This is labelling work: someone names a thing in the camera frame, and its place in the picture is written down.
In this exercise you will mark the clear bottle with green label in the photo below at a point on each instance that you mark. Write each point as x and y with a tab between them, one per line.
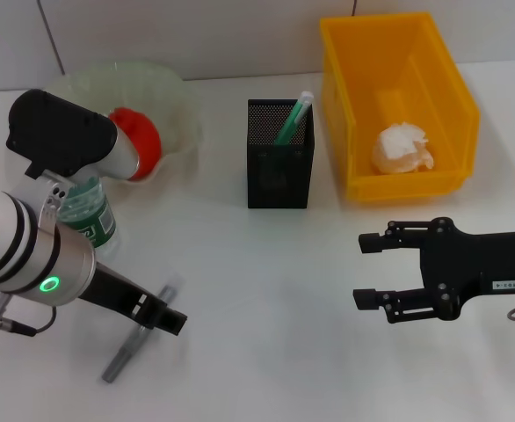
95	220

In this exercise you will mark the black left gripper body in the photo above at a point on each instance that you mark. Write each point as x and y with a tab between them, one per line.
117	294

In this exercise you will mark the yellow plastic bin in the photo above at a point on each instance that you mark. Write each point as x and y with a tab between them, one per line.
393	186

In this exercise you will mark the black mesh pen holder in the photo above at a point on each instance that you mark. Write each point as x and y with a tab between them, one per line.
279	184

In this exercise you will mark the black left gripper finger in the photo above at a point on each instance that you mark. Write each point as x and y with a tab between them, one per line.
169	318

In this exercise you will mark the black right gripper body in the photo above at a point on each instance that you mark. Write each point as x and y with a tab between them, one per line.
481	259

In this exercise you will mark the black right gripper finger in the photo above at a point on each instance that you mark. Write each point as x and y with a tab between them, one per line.
407	303
389	239

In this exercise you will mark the white paper ball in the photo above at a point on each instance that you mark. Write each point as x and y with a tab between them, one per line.
398	149

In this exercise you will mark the green utility knife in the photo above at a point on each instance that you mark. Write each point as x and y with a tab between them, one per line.
292	118

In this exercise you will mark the pale green glass fruit plate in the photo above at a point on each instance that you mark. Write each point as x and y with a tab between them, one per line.
169	96

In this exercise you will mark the grey marker pen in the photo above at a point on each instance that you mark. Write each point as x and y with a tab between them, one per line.
117	367

